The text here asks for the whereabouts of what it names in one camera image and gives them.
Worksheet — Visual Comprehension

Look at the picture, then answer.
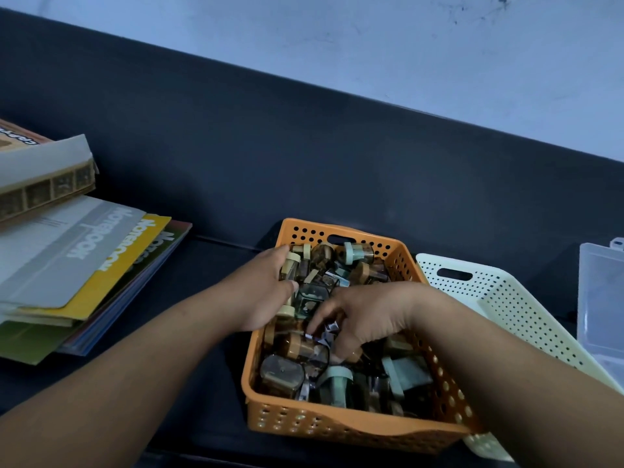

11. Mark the person's right hand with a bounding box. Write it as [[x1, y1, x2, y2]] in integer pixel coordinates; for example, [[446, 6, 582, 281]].
[[306, 281, 426, 364]]

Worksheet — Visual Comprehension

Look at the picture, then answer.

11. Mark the person's left hand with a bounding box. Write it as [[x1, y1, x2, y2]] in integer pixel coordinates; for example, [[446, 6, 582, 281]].
[[229, 244, 299, 333]]

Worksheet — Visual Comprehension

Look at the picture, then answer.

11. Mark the person's right forearm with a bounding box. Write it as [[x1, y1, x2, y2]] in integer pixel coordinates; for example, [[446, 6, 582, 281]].
[[409, 287, 624, 468]]

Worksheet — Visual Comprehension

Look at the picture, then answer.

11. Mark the person's left forearm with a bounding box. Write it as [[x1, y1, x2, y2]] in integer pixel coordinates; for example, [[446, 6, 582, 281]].
[[0, 281, 244, 468]]

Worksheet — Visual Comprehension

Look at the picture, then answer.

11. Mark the pile of small pencil sharpeners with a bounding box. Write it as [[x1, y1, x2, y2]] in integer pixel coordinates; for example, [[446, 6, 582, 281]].
[[257, 241, 435, 416]]

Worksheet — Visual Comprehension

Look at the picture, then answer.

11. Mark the orange perforated plastic basket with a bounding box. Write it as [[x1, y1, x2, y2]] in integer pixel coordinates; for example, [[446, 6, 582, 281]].
[[241, 218, 484, 455]]

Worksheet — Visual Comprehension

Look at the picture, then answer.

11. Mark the notebook with blue edge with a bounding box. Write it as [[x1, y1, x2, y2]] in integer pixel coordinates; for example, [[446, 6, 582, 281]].
[[58, 220, 193, 357]]

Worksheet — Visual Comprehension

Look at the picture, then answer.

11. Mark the yellow notebook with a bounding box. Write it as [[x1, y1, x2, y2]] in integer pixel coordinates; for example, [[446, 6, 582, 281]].
[[10, 213, 172, 323]]

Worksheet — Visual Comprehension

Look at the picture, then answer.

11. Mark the cream perforated plastic basket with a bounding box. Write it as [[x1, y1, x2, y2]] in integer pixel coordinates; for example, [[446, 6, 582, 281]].
[[416, 253, 624, 463]]

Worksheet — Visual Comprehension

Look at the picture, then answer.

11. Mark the grey notebook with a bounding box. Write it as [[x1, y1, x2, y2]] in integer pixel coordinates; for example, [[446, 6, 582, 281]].
[[0, 196, 147, 310]]

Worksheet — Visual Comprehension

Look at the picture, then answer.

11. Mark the clear plastic storage box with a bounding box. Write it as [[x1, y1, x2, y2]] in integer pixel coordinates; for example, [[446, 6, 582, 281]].
[[577, 237, 624, 391]]

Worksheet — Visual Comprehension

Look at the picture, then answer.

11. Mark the green notebook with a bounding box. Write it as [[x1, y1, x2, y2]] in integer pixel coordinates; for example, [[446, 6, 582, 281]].
[[0, 314, 81, 366]]

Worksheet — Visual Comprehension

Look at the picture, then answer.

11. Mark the white and brown cardboard box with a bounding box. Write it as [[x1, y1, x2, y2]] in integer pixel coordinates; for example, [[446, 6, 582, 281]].
[[0, 135, 99, 223]]

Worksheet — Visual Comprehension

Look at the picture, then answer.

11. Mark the orange printed cardboard box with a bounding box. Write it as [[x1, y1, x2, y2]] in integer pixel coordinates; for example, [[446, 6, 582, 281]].
[[0, 119, 53, 152]]

